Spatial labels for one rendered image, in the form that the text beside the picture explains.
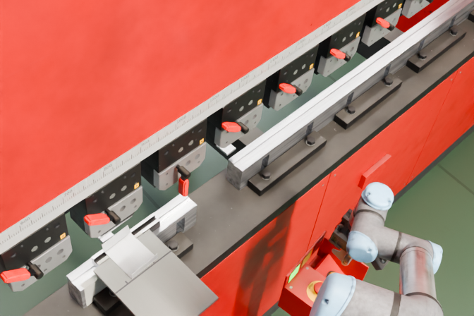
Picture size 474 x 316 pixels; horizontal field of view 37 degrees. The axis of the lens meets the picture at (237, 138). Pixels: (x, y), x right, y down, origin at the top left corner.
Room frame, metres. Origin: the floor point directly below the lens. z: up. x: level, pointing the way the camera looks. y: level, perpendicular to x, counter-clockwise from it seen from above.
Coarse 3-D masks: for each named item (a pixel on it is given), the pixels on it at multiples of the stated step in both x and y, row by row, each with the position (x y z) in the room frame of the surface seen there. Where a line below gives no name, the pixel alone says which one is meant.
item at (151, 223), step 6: (150, 216) 1.03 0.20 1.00; (144, 222) 1.00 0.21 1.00; (150, 222) 1.01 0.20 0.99; (156, 222) 1.01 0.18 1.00; (132, 228) 0.98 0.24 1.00; (138, 228) 0.99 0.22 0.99; (144, 228) 0.99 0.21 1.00; (150, 228) 0.99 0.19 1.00; (156, 228) 1.01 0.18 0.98; (102, 252) 0.90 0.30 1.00; (96, 258) 0.88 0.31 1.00; (96, 264) 0.87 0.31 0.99
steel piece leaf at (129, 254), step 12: (120, 240) 0.94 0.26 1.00; (132, 240) 0.94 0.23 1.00; (108, 252) 0.90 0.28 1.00; (120, 252) 0.91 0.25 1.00; (132, 252) 0.91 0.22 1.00; (144, 252) 0.91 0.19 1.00; (120, 264) 0.87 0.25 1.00; (132, 264) 0.88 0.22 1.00; (144, 264) 0.87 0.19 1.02; (132, 276) 0.84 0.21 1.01
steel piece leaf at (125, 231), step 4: (124, 228) 0.96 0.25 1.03; (128, 228) 0.97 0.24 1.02; (120, 232) 0.95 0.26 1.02; (124, 232) 0.96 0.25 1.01; (128, 232) 0.96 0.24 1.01; (112, 236) 0.93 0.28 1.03; (116, 236) 0.94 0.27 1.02; (120, 236) 0.94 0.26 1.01; (124, 236) 0.95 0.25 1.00; (108, 240) 0.92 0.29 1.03; (112, 240) 0.93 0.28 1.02; (116, 240) 0.93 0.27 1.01; (104, 244) 0.91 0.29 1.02; (108, 244) 0.92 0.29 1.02; (112, 244) 0.92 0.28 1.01; (104, 248) 0.90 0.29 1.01; (108, 248) 0.91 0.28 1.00
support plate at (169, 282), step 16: (144, 240) 0.95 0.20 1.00; (160, 256) 0.91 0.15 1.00; (176, 256) 0.92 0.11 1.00; (96, 272) 0.84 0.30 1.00; (112, 272) 0.85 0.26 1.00; (144, 272) 0.86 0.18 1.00; (160, 272) 0.86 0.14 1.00; (176, 272) 0.87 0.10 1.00; (192, 272) 0.88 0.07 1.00; (112, 288) 0.80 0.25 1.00; (128, 288) 0.81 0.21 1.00; (144, 288) 0.81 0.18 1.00; (160, 288) 0.82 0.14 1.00; (176, 288) 0.83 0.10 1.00; (192, 288) 0.83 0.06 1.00; (208, 288) 0.84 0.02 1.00; (128, 304) 0.77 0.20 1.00; (144, 304) 0.77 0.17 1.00; (160, 304) 0.78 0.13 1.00; (176, 304) 0.79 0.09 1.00; (192, 304) 0.79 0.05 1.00; (208, 304) 0.80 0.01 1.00
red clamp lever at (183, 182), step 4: (176, 168) 1.01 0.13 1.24; (180, 168) 1.01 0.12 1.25; (184, 168) 1.01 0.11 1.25; (180, 172) 1.00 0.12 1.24; (184, 172) 1.00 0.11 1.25; (188, 172) 1.00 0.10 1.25; (180, 176) 1.01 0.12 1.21; (184, 176) 0.99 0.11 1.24; (188, 176) 0.99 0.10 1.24; (180, 180) 1.00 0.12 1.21; (184, 180) 1.00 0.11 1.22; (180, 184) 1.00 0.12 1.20; (184, 184) 0.99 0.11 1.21; (180, 188) 1.00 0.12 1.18; (184, 188) 0.99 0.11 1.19; (180, 192) 1.00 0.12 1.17; (184, 192) 0.99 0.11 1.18
